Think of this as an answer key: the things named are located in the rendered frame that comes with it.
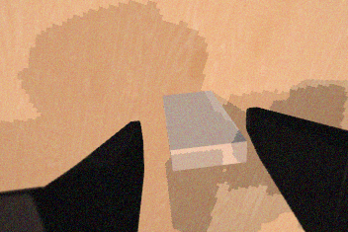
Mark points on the grey rectangular block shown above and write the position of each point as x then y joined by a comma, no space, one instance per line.
201,133

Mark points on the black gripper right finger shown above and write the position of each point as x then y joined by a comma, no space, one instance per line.
308,162

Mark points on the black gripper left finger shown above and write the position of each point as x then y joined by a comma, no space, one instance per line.
102,193

